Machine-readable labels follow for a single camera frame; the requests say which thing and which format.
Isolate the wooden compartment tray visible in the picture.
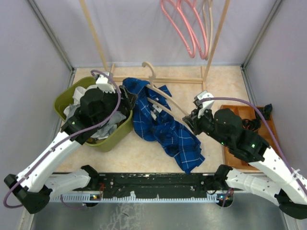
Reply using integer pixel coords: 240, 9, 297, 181
220, 104, 280, 172

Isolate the dark rolled cloth in tray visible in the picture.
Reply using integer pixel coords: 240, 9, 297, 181
258, 103, 273, 120

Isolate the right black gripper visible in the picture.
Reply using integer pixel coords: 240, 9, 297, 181
183, 104, 230, 147

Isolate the blue plaid shirt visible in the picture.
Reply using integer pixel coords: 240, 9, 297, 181
122, 78, 205, 174

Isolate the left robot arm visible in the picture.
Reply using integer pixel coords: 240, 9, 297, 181
4, 86, 138, 214

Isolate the pink plastic hanger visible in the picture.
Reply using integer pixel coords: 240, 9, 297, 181
178, 0, 209, 60

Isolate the wooden hanger with blue shirt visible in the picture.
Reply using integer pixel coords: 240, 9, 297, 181
142, 61, 194, 131

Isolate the wooden clothes rack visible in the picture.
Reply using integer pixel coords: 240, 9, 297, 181
79, 0, 230, 90

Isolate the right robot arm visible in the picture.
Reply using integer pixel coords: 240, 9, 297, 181
183, 108, 307, 219

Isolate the olive green plastic basket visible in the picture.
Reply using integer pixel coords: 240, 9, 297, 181
53, 76, 133, 152

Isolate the light wooden hanger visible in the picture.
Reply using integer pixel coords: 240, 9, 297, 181
202, 0, 213, 60

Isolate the grey shirt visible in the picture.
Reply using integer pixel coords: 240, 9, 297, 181
63, 104, 127, 140

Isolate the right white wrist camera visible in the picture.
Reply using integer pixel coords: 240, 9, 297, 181
194, 90, 214, 118

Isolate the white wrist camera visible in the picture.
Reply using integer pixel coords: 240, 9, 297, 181
194, 90, 214, 118
95, 74, 116, 93

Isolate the white shirt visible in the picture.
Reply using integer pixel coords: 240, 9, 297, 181
64, 86, 93, 116

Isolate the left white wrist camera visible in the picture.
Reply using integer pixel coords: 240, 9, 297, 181
95, 74, 116, 93

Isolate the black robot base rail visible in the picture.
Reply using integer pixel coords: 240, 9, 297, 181
51, 171, 244, 208

